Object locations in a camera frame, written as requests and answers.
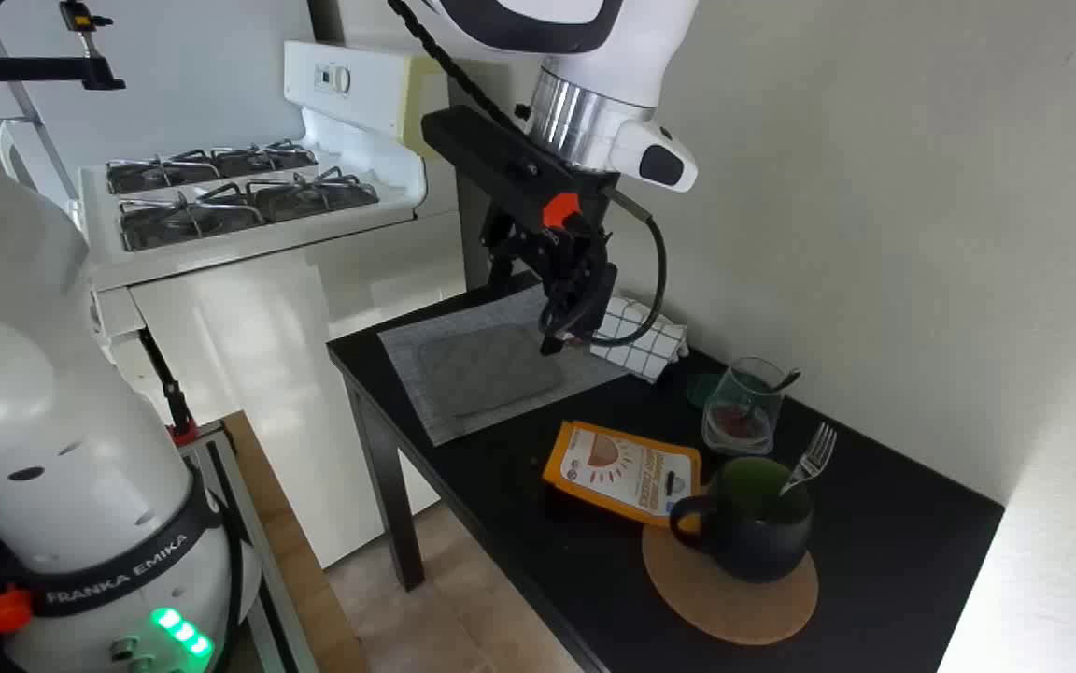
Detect orange dried mango packet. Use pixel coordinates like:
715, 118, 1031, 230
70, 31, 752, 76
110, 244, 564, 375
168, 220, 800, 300
538, 417, 706, 532

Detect wooden platform board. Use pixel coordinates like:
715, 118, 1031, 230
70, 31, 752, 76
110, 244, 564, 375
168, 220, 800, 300
216, 409, 374, 673

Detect white checkered dish towel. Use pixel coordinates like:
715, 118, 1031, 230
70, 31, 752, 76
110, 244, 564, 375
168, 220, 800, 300
587, 290, 695, 386

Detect black camera boom orange clamps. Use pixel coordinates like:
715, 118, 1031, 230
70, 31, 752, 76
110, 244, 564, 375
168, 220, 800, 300
0, 0, 132, 96

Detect black rod with red tip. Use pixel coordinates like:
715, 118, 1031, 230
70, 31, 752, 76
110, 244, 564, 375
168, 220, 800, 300
134, 326, 211, 447

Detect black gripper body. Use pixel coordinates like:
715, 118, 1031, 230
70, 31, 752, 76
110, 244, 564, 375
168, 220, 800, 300
520, 182, 628, 311

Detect grey quilted pot holder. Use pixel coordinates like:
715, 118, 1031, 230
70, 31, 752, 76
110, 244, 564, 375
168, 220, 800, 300
415, 320, 574, 422

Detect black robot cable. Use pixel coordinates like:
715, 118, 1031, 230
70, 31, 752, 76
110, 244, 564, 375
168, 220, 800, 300
384, 0, 668, 350

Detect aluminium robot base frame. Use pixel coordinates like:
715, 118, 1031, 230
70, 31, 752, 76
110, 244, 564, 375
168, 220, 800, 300
185, 427, 327, 673

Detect round cork coaster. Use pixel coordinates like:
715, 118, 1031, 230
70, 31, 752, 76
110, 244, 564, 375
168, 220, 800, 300
640, 518, 823, 650

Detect grey woven placemat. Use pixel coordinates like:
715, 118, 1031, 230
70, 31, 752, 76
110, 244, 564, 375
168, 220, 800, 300
374, 285, 633, 453

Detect black side table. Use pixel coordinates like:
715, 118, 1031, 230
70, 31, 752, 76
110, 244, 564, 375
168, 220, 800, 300
327, 277, 1009, 673

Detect black mug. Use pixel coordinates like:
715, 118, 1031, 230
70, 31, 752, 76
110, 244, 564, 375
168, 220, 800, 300
665, 453, 817, 586

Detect black stove burner grate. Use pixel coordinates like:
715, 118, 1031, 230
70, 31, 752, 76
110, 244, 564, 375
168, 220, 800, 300
117, 166, 384, 255
104, 136, 322, 199

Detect white toy stove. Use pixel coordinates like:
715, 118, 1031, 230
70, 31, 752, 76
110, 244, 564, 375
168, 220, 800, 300
0, 38, 435, 573

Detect dark vertical stand pole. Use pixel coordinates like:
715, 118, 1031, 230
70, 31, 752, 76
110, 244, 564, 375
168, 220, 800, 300
451, 76, 493, 300

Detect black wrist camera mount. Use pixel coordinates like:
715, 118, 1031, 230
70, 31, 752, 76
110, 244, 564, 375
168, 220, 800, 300
417, 105, 573, 240

